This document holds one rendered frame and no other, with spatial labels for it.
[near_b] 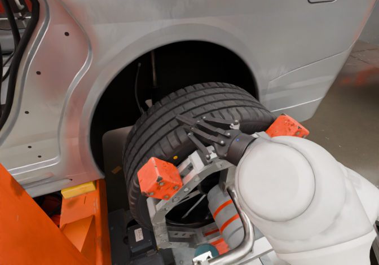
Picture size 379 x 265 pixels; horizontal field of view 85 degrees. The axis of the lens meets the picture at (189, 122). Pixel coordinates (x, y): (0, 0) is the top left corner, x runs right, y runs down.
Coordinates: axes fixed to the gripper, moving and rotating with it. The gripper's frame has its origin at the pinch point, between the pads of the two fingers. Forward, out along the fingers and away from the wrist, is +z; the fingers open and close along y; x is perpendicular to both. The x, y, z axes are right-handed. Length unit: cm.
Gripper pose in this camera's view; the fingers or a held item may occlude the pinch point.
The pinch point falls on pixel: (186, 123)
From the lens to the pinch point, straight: 57.8
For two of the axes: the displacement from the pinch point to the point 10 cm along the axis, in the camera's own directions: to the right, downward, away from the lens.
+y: 6.4, -6.9, 3.3
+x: -3.3, -6.4, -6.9
